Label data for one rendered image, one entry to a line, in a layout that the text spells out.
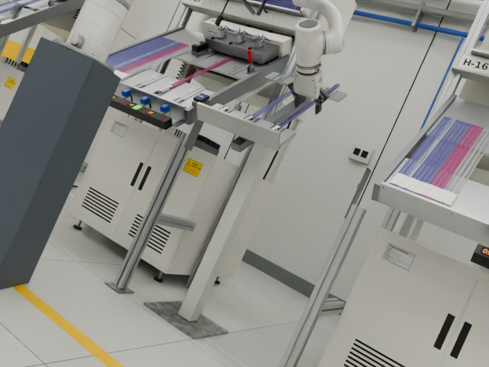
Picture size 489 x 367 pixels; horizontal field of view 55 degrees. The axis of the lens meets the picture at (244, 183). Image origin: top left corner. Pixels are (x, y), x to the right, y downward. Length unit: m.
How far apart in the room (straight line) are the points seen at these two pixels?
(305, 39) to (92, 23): 0.64
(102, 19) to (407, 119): 2.56
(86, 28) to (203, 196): 0.93
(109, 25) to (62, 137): 0.35
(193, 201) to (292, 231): 1.66
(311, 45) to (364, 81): 2.21
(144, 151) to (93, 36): 0.94
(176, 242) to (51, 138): 0.88
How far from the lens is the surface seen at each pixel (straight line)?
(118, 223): 2.31
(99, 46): 1.47
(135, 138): 2.35
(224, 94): 1.95
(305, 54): 1.59
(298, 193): 3.65
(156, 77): 2.12
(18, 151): 1.45
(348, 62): 3.86
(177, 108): 1.84
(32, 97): 1.46
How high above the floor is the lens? 0.56
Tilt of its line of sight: level
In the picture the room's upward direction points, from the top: 24 degrees clockwise
